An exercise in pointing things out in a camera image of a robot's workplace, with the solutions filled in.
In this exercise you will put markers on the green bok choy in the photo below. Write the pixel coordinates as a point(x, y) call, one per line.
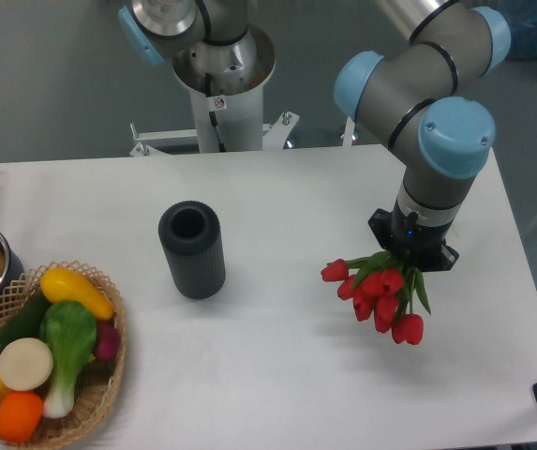
point(70, 331)

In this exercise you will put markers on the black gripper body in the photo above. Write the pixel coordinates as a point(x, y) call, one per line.
point(415, 244)

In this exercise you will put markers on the white round radish slice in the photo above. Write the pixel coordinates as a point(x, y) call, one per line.
point(25, 364)

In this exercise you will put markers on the purple red radish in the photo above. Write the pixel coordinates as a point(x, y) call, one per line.
point(108, 342)

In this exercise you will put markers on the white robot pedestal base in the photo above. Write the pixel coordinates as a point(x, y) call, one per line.
point(226, 91)

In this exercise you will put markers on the dark grey ribbed vase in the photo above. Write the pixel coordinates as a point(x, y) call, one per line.
point(190, 236)

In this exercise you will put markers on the woven wicker basket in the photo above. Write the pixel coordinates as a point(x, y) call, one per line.
point(98, 386)

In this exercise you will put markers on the yellow squash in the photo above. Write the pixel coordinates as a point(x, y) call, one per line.
point(60, 284)

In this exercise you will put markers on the orange fruit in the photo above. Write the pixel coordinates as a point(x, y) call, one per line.
point(20, 413)

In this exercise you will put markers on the red tulip bouquet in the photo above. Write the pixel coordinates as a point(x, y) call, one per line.
point(383, 288)

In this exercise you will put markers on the green cucumber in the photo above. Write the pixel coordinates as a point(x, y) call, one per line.
point(26, 322)

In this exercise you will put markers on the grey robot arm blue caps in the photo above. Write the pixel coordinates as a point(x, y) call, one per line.
point(409, 103)

